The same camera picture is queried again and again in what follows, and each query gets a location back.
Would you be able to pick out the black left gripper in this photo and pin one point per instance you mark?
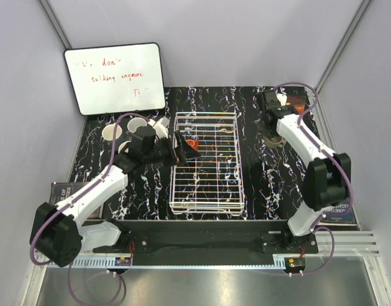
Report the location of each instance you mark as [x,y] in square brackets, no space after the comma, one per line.
[180,154]

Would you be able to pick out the orange red mug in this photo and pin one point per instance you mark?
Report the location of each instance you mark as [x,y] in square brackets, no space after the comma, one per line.
[194,144]

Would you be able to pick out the beige mug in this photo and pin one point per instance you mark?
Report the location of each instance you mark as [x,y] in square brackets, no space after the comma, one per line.
[274,142]

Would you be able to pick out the pink mug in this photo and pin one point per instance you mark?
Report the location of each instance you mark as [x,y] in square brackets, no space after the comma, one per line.
[135,123]

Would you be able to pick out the light blue faceted mug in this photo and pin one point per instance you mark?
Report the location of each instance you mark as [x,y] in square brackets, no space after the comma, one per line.
[124,147]

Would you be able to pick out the grey blue faceted mug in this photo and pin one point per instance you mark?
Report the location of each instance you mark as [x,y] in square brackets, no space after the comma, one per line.
[107,136]

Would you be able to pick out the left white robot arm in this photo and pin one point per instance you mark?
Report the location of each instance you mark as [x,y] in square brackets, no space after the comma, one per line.
[59,231]

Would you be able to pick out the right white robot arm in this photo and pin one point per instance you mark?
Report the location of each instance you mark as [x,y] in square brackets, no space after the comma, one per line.
[327,180]

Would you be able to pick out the orange cover book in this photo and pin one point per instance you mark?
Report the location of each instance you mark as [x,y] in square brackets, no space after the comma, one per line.
[300,103]

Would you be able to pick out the white dry-erase board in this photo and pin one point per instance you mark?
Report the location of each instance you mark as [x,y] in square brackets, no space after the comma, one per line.
[116,79]

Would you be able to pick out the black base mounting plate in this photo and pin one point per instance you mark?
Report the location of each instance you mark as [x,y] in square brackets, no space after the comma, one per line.
[221,241]

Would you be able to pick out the blue cover book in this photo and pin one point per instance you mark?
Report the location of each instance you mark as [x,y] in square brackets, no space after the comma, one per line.
[339,217]

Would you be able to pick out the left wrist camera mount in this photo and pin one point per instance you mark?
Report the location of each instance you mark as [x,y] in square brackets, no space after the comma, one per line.
[160,126]

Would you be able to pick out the white wire dish rack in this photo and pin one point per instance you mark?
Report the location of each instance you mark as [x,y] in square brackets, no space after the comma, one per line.
[212,183]

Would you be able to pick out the white slotted cable duct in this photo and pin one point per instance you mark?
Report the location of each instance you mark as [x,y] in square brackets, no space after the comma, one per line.
[118,262]

